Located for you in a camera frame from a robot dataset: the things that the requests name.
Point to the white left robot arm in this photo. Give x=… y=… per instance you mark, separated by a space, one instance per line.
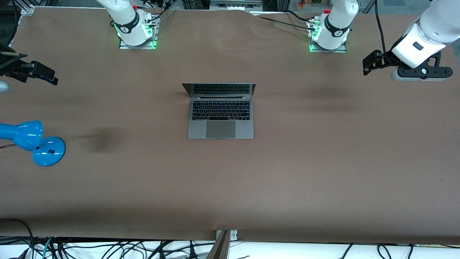
x=334 y=30

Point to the blue desk lamp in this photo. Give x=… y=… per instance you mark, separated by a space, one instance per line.
x=48 y=153

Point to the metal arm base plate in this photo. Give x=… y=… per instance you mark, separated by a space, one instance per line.
x=343 y=48
x=124 y=45

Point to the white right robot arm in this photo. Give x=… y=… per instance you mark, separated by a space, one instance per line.
x=129 y=25

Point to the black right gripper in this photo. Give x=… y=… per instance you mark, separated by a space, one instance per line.
x=8 y=66

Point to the silver corner bracket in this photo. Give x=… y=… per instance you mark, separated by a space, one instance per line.
x=28 y=10

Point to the small silver clamp bracket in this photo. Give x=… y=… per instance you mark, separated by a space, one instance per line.
x=233 y=235

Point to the grey laptop with black keyboard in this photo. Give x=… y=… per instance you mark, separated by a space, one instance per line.
x=221 y=129

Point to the dark metal beam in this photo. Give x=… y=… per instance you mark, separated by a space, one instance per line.
x=219 y=250

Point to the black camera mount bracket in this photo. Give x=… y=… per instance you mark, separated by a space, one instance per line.
x=436 y=72

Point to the brown table cover sheet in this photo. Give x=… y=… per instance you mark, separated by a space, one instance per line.
x=143 y=187

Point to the orange decorative item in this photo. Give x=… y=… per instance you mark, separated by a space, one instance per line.
x=305 y=3

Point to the aluminium frame rail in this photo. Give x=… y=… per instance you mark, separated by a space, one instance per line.
x=235 y=5

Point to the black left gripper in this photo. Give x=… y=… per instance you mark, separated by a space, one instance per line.
x=383 y=59

